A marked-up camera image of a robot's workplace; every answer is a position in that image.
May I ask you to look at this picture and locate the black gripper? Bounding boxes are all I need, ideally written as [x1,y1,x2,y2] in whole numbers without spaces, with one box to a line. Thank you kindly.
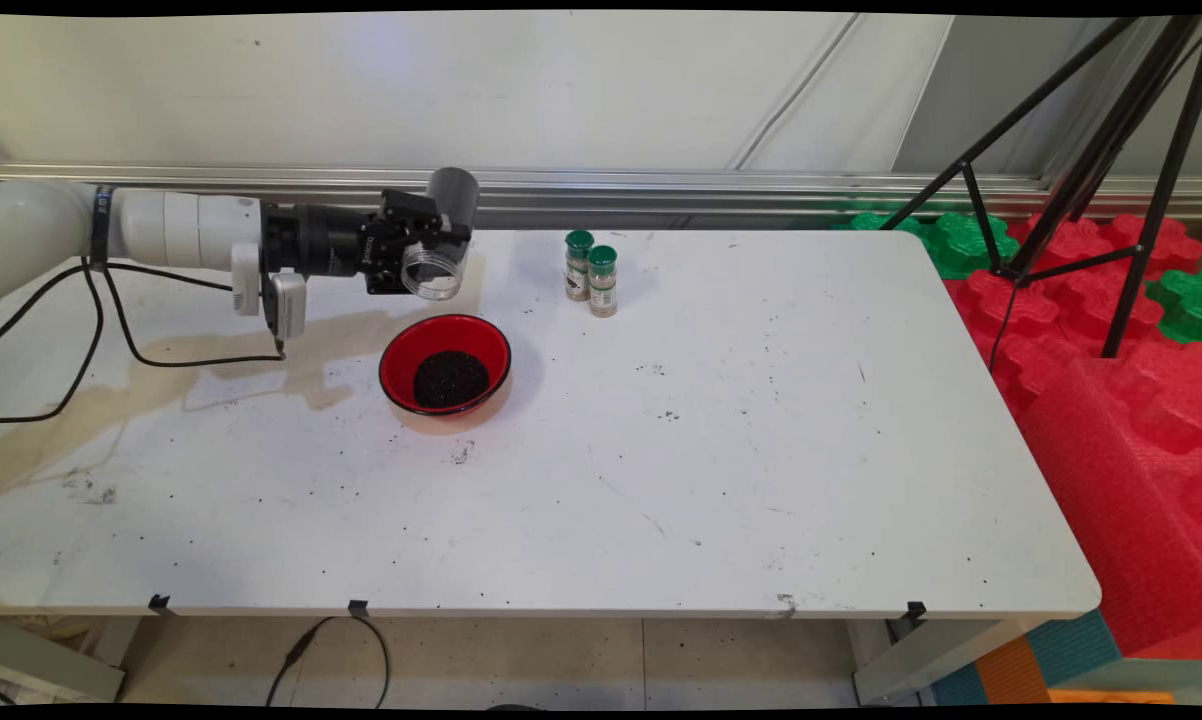
[260,188,473,297]

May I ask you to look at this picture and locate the clear plastic jar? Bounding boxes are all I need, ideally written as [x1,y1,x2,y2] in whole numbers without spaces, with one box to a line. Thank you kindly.
[401,167,480,302]

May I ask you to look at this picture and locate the red bowl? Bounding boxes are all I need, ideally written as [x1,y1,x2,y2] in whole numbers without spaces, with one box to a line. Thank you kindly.
[379,314,514,418]

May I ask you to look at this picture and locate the black seeds pile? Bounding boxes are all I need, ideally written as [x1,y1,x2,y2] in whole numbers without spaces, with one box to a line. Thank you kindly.
[413,350,491,409]

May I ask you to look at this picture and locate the green-capped dark spice bottle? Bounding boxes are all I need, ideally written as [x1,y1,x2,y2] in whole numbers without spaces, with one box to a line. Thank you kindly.
[564,230,596,303]

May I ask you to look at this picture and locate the green-capped light spice bottle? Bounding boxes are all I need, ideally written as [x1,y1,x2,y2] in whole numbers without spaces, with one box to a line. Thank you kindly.
[588,245,619,319]

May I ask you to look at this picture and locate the green foam block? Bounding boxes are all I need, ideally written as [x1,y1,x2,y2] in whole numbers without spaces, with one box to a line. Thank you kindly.
[1145,268,1202,346]
[919,211,1021,282]
[833,208,924,237]

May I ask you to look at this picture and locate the grey table leg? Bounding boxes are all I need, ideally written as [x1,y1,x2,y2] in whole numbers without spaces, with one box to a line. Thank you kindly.
[0,618,128,703]
[853,615,1054,707]

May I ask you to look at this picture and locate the red foam floor blocks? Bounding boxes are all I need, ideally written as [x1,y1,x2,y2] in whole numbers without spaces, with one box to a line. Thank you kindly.
[946,213,1202,361]

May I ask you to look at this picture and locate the orange foam mat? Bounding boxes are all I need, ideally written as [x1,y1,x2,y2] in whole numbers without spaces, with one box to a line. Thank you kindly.
[975,635,1178,707]

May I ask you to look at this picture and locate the black tripod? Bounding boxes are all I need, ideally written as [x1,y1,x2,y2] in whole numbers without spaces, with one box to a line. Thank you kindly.
[879,15,1202,363]

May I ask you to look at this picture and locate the teal foam mat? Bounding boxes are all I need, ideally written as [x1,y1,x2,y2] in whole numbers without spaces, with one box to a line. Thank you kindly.
[934,608,1123,707]

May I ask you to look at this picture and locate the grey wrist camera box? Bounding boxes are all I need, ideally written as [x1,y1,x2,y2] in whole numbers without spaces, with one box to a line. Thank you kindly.
[231,243,308,343]

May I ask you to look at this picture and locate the black cable strap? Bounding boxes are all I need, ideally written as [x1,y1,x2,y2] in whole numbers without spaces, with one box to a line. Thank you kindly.
[89,184,118,269]

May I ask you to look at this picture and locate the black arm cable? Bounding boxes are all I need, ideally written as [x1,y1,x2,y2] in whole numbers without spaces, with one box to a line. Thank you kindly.
[0,258,288,426]

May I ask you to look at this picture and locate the aluminium rail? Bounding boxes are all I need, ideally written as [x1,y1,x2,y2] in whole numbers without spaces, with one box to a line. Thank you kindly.
[0,163,1202,231]

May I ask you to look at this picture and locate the black floor cable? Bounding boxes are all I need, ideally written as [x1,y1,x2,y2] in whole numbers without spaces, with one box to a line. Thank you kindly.
[266,615,392,709]

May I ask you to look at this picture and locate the white wall cable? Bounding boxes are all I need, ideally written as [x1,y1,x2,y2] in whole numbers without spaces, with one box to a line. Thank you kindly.
[729,14,864,172]

